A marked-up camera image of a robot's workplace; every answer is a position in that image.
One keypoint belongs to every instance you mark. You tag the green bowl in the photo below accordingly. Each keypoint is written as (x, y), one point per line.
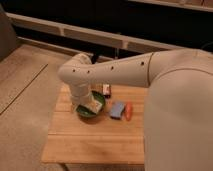
(86, 112)

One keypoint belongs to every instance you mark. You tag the blue sponge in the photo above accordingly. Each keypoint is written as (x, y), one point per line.
(116, 110)

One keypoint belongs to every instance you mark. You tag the wooden table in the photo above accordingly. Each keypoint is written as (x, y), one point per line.
(100, 140)

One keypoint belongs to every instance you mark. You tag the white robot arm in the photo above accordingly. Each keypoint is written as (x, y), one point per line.
(178, 113)

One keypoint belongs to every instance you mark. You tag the orange carrot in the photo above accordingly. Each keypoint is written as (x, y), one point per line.
(128, 111)

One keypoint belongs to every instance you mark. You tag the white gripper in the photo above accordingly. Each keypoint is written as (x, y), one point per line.
(82, 96)

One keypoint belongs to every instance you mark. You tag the dark eraser with white label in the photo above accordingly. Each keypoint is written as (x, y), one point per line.
(106, 89)

